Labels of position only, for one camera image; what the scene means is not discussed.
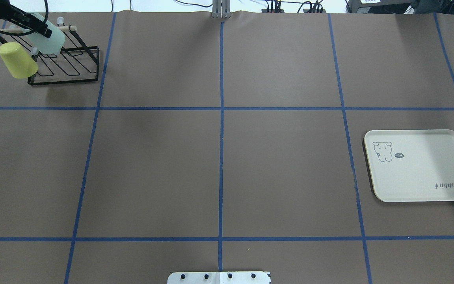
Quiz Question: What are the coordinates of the white metal mount base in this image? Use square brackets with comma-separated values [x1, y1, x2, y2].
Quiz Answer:
[166, 271, 272, 284]

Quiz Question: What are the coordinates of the cream rabbit print tray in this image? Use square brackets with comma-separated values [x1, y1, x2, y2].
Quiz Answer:
[364, 129, 454, 203]

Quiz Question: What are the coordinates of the yellow cup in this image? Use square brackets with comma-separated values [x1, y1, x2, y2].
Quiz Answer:
[0, 42, 39, 79]

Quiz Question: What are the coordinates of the black wire cup rack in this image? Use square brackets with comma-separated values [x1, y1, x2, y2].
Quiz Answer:
[0, 17, 100, 86]

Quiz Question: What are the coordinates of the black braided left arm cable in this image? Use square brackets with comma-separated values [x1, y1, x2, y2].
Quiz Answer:
[0, 0, 50, 37]

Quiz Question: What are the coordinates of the mint green cup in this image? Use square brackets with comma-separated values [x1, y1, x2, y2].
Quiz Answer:
[20, 12, 65, 54]

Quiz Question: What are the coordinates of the grey aluminium post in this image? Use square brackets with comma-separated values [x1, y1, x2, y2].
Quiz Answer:
[212, 0, 232, 19]

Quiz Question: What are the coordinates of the black equipment box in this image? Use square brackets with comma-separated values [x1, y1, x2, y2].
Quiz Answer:
[346, 0, 454, 15]

